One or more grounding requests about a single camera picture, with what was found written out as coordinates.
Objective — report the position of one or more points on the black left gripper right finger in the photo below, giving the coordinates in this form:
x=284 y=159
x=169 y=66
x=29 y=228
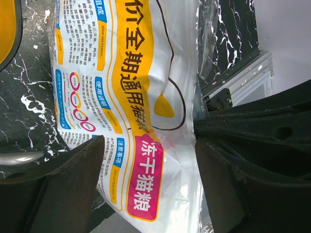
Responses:
x=245 y=198

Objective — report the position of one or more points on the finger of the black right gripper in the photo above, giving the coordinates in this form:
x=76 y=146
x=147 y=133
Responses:
x=273 y=133

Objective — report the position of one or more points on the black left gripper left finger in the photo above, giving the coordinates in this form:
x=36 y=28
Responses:
x=55 y=197

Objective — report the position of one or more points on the silver metal scoop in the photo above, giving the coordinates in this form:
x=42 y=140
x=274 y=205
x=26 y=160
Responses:
x=15 y=159

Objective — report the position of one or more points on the pink white pet food bag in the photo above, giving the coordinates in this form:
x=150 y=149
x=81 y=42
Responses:
x=127 y=70

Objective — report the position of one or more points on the yellow double pet bowl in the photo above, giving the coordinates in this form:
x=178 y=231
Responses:
x=10 y=30

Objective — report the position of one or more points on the aluminium frame rail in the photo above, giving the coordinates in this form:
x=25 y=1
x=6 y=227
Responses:
x=251 y=83

